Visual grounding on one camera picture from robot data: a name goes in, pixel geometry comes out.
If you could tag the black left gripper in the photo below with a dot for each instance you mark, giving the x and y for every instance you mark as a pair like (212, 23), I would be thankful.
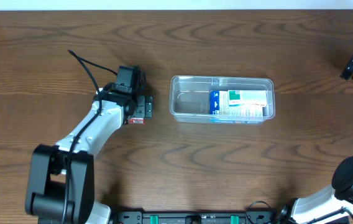
(146, 112)

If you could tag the red Panadol ActiFast packet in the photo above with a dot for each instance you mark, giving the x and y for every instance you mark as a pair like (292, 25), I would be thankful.
(136, 120)

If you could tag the white green medicine box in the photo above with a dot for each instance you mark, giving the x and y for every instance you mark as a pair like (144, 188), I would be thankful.
(247, 97)

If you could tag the blue Cool Fever box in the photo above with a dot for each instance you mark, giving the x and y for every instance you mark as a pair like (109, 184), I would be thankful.
(223, 113)

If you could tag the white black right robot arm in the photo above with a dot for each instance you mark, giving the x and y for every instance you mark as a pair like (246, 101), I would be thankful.
(332, 204)

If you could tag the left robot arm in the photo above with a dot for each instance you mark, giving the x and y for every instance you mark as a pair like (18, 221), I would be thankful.
(61, 177)

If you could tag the clear plastic container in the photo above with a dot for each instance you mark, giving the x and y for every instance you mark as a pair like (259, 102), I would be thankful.
(189, 96)

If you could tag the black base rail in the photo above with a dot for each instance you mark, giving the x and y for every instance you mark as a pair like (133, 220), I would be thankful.
(210, 217)

